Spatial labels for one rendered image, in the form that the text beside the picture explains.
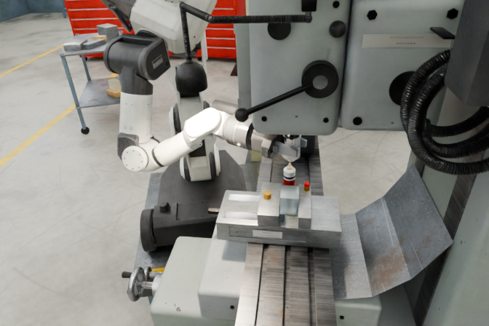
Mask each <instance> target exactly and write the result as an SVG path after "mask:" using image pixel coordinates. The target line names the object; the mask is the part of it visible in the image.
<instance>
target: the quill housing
mask: <svg viewBox="0 0 489 326"><path fill-rule="evenodd" d="M248 5H249V16H250V15H251V16H252V15H253V16H254V15H255V16H256V15H305V14H306V13H305V12H302V11H301V0H248ZM350 10H351V0H317V10H316V12H311V16H312V21H311V22H310V23H251V24H250V23H249V29H250V75H251V100H252V107H254V106H256V105H259V104H261V103H264V102H266V101H267V100H270V99H272V98H275V97H277V96H279V95H282V94H284V93H286V92H289V91H290V90H293V89H295V88H298V87H300V86H302V83H301V76H302V73H303V70H304V68H305V67H306V66H307V65H308V64H309V63H311V62H313V61H315V60H326V61H328V62H330V63H332V64H333V65H334V66H335V68H336V70H337V72H338V78H339V83H338V87H337V89H336V90H335V92H334V93H333V94H331V95H329V96H327V97H326V98H313V97H311V96H309V95H307V94H306V93H305V91H304V92H302V93H299V94H297V95H294V96H292V97H291V98H288V99H286V100H283V101H281V102H278V103H276V104H273V105H272V106H269V107H267V108H264V109H262V110H259V111H257V112H255V113H253V114H252V123H253V127H254V129H255V130H256V131H257V132H259V133H261V134H272V135H322V136H326V135H331V134H333V133H334V132H335V131H336V130H337V127H338V119H339V112H340V104H341V92H342V85H343V72H344V65H345V57H346V45H347V37H348V30H349V17H350ZM336 20H340V21H342V22H344V23H345V25H346V32H345V34H344V35H343V36H342V37H340V38H335V37H332V36H331V35H330V32H329V27H330V25H331V23H333V22H334V21H336Z"/></svg>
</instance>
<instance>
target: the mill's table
mask: <svg viewBox="0 0 489 326"><path fill-rule="evenodd" d="M290 163H291V165H292V166H293V167H294V168H295V186H299V184H304V183H305V182H306V181H308V182H310V185H311V195H312V196H324V192H323V185H322V171H321V164H320V156H319V142H318V135H315V146H314V153H313V154H301V156H300V158H299V159H296V160H295V161H294V162H290ZM288 164H289V161H287V160H286V159H284V158H283V157H282V155H281V154H277V155H276V156H275V157H274V158H273V159H270V158H266V157H264V156H262V158H261V167H260V172H259V176H258V185H257V190H256V192H261V188H262V183H263V182H267V183H281V184H282V185H283V177H284V168H285V167H286V166H287V165H288ZM235 326H337V322H336V314H335V301H334V293H333V279H332V271H331V264H330V250H329V249H327V248H318V247H301V246H292V245H283V244H265V243H256V242H248V246H247V254H246V260H245V265H244V273H243V278H242V287H241V292H240V297H239V305H238V310H237V316H236V324H235Z"/></svg>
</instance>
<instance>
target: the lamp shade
mask: <svg viewBox="0 0 489 326"><path fill-rule="evenodd" d="M175 83H176V88H177V91H178V92H181V93H185V94H193V93H198V92H202V91H204V90H206V89H207V74H206V73H205V71H204V68H203V66H202V65H201V64H199V63H198V62H196V61H192V62H190V63H187V62H183V63H181V64H180V65H179V66H178V67H177V71H176V75H175Z"/></svg>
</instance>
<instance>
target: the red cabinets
mask: <svg viewBox="0 0 489 326"><path fill-rule="evenodd" d="M64 2H65V7H66V9H67V13H68V17H69V20H70V23H71V28H72V31H73V35H74V36H75V34H76V33H78V34H86V33H98V29H97V25H102V24H106V23H109V24H112V25H117V27H118V30H123V34H125V33H129V32H128V31H127V30H125V29H124V28H123V27H122V23H121V22H120V20H119V19H118V17H117V16H116V15H115V14H114V13H113V12H112V11H111V10H110V9H109V8H108V7H107V6H106V5H105V4H104V3H103V2H102V1H101V0H64ZM211 15H212V16H219V15H220V16H221V15H222V16H227V15H228V16H229V15H230V16H237V15H238V16H240V15H241V16H246V15H245V0H217V3H216V5H215V7H214V9H213V11H212V14H211ZM129 34H135V33H134V31H133V29H132V30H131V32H130V33H129ZM205 35H206V42H207V57H223V58H234V62H235V63H237V61H236V45H235V43H236V34H235V33H234V24H210V23H208V26H207V28H206V30H205ZM84 56H85V59H86V61H87V58H88V57H103V53H97V54H88V55H84ZM194 57H198V60H200V61H201V59H202V49H198V50H197V54H196V55H195V56H194Z"/></svg>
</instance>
